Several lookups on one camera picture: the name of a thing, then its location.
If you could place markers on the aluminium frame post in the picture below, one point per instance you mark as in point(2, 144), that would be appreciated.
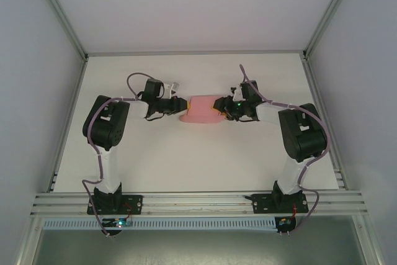
point(59, 13)
point(332, 10)

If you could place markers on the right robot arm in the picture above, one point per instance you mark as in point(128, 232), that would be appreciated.
point(305, 134)

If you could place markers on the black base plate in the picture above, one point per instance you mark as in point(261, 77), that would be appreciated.
point(136, 204)
point(260, 204)

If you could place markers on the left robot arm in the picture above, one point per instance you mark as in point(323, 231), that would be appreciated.
point(105, 122)

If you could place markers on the pink cloth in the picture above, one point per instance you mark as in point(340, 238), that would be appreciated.
point(201, 108)

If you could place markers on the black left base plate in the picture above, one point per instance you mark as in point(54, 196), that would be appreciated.
point(136, 204)

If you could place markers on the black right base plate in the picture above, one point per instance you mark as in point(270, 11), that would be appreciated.
point(260, 204)

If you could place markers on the aluminium mounting rail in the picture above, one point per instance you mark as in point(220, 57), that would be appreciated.
point(192, 204)

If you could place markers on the small circuit board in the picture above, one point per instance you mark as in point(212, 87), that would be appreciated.
point(283, 222)
point(119, 223)

